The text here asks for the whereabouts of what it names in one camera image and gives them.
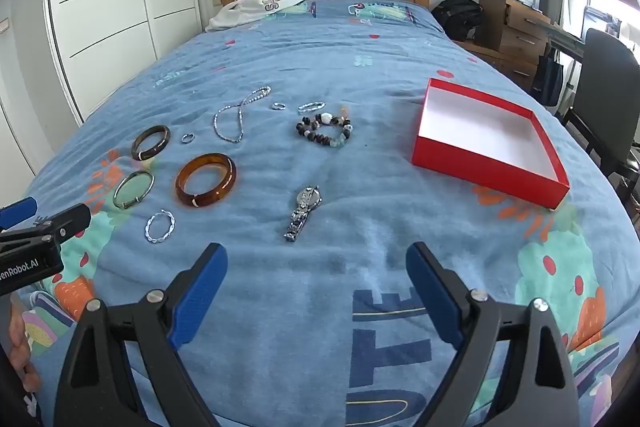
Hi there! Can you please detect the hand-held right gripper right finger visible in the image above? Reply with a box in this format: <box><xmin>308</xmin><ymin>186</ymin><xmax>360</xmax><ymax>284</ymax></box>
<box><xmin>406</xmin><ymin>242</ymin><xmax>581</xmax><ymax>427</ymax></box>

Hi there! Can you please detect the dark brown bangle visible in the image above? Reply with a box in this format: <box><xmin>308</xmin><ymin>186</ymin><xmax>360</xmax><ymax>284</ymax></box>
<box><xmin>131</xmin><ymin>125</ymin><xmax>171</xmax><ymax>162</ymax></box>

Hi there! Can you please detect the silver wristwatch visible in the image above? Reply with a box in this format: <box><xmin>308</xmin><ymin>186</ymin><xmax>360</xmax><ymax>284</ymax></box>
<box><xmin>284</xmin><ymin>185</ymin><xmax>323</xmax><ymax>243</ymax></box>

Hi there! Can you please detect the large twisted silver bracelet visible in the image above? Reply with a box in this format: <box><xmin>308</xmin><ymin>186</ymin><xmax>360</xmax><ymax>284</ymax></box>
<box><xmin>144</xmin><ymin>209</ymin><xmax>177</xmax><ymax>244</ymax></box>

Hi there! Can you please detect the dark grey chair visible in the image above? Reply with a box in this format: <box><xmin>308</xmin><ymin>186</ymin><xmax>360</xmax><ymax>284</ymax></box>
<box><xmin>562</xmin><ymin>28</ymin><xmax>640</xmax><ymax>196</ymax></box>

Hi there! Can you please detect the red cardboard box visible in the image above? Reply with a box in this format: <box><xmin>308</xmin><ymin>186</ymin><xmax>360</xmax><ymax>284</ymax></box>
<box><xmin>411</xmin><ymin>78</ymin><xmax>571</xmax><ymax>210</ymax></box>

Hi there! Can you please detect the plain silver bangle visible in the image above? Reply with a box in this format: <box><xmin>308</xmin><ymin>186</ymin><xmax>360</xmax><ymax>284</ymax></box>
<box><xmin>112</xmin><ymin>170</ymin><xmax>155</xmax><ymax>210</ymax></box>

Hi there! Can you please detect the white garment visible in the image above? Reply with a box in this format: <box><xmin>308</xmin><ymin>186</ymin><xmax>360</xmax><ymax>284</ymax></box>
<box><xmin>205</xmin><ymin>0</ymin><xmax>306</xmax><ymax>33</ymax></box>

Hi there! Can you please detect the amber bangle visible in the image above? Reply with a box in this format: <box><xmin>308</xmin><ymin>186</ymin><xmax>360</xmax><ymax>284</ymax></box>
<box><xmin>175</xmin><ymin>152</ymin><xmax>237</xmax><ymax>208</ymax></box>

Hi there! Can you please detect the person's left hand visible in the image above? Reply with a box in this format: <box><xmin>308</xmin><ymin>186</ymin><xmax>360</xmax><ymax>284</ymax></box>
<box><xmin>7</xmin><ymin>302</ymin><xmax>43</xmax><ymax>395</ymax></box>

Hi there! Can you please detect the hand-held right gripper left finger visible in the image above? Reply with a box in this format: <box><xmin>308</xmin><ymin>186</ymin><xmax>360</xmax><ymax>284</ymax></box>
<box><xmin>54</xmin><ymin>243</ymin><xmax>228</xmax><ymax>427</ymax></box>

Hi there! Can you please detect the black backpack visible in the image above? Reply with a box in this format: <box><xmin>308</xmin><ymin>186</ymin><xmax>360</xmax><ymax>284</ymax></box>
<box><xmin>430</xmin><ymin>0</ymin><xmax>485</xmax><ymax>42</ymax></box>

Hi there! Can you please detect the grey desk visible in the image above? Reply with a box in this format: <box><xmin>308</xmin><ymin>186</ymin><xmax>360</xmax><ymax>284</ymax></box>
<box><xmin>546</xmin><ymin>21</ymin><xmax>587</xmax><ymax>58</ymax></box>

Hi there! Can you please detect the dark hanging bag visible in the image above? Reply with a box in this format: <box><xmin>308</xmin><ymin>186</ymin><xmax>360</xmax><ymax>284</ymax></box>
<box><xmin>530</xmin><ymin>49</ymin><xmax>565</xmax><ymax>108</ymax></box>

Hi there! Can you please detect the brown beaded bracelet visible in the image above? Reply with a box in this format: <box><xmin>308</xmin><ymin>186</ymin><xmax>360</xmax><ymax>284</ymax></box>
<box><xmin>295</xmin><ymin>107</ymin><xmax>354</xmax><ymax>148</ymax></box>

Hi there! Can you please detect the silver chain necklace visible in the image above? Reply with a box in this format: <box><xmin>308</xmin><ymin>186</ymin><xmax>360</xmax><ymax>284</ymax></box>
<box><xmin>213</xmin><ymin>86</ymin><xmax>272</xmax><ymax>144</ymax></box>

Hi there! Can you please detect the wooden drawer cabinet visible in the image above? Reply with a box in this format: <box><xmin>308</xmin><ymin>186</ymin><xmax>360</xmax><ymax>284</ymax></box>
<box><xmin>457</xmin><ymin>0</ymin><xmax>559</xmax><ymax>94</ymax></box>

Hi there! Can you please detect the white wardrobe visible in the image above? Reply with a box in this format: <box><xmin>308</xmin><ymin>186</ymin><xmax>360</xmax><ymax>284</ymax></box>
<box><xmin>0</xmin><ymin>0</ymin><xmax>202</xmax><ymax>188</ymax></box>

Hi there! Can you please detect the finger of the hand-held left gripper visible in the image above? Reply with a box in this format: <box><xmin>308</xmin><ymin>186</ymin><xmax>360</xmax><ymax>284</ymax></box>
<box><xmin>0</xmin><ymin>197</ymin><xmax>39</xmax><ymax>231</ymax></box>
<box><xmin>30</xmin><ymin>203</ymin><xmax>93</xmax><ymax>244</ymax></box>

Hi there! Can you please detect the blue printed blanket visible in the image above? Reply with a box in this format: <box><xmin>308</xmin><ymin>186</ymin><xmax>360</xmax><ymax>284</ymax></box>
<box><xmin>20</xmin><ymin>0</ymin><xmax>640</xmax><ymax>427</ymax></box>

